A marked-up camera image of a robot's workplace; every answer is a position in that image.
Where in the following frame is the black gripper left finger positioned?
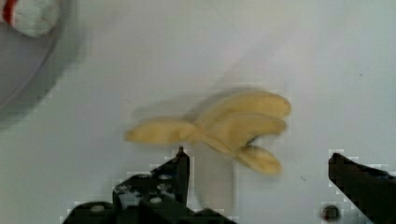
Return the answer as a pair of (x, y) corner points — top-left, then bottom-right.
(62, 147), (236, 224)

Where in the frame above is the table screw hole right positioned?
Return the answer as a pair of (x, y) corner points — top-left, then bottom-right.
(320, 204), (341, 222)

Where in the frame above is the red ketchup bottle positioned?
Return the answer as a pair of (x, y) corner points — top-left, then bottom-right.
(0, 0), (61, 37)

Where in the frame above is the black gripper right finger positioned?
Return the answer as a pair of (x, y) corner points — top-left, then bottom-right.
(328, 153), (396, 224)

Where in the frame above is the grey round plate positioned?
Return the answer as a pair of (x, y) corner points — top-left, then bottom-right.
(1, 0), (83, 123)

